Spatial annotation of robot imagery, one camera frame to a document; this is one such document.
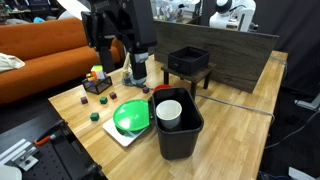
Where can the dark wooden stool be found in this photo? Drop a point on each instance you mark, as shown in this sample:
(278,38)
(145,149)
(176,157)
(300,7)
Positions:
(200,75)

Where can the shelf with boxes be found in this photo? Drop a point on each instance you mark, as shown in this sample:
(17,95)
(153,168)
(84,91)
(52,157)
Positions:
(173,11)

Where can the orange sofa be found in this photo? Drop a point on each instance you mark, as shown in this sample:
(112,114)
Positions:
(43,66)

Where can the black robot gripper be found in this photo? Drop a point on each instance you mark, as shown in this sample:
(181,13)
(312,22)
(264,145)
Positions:
(133,20)

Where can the dark wooden board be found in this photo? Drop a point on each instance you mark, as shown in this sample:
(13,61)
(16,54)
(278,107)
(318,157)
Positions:
(233,56)

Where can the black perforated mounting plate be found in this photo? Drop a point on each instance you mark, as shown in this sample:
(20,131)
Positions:
(50,163)

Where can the grey round base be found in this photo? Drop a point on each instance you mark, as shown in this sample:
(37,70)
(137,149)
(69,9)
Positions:
(128,82)

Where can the orange and black clamp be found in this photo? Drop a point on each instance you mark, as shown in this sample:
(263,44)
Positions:
(43,140)

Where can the silver aluminium bracket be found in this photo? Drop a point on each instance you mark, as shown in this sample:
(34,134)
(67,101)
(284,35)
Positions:
(20,156)

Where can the white flat object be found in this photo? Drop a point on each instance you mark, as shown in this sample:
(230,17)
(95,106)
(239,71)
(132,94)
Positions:
(300,174)

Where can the small blue item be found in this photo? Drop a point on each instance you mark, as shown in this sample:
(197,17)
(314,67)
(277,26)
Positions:
(38,20)

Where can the green cube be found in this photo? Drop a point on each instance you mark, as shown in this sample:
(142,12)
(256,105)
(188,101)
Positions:
(103,100)
(94,116)

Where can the white kitchen scale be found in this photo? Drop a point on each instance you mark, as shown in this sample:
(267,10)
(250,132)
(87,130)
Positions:
(123,138)

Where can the black square box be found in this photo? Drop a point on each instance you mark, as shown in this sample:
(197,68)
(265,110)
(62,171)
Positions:
(188,63)

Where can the white curved object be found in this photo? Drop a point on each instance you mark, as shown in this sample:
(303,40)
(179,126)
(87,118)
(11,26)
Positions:
(75,6)

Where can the black plastic bin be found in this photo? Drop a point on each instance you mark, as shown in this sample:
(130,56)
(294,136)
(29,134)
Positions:
(180,143)

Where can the white paper cup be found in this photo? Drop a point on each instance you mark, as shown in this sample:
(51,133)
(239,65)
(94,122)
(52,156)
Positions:
(169,113)

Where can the light grey metal bar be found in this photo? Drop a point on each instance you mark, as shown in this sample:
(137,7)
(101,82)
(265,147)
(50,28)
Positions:
(310,104)

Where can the white cloth bag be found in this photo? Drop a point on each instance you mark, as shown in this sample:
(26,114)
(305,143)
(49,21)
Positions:
(8,61)

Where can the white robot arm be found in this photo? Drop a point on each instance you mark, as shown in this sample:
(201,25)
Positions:
(238,15)

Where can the green plastic plate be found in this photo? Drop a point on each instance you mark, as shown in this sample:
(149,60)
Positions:
(131,115)

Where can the multicoloured puzzle cube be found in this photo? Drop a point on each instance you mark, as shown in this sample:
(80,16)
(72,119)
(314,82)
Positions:
(97,72)

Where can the purple cube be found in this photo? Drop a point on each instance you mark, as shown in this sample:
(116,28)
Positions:
(146,90)
(113,95)
(84,100)

